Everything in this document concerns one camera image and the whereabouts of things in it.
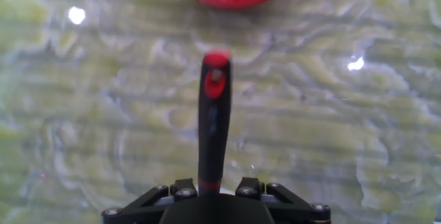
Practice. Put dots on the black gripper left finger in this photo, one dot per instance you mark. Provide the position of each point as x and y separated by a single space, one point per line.
138 210

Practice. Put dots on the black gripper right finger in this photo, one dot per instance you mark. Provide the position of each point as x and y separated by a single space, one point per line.
296 212

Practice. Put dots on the black ladle with red accents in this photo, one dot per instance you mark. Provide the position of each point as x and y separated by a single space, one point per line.
213 131

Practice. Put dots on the green marble pattern mat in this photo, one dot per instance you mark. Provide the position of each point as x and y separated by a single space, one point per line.
310 131

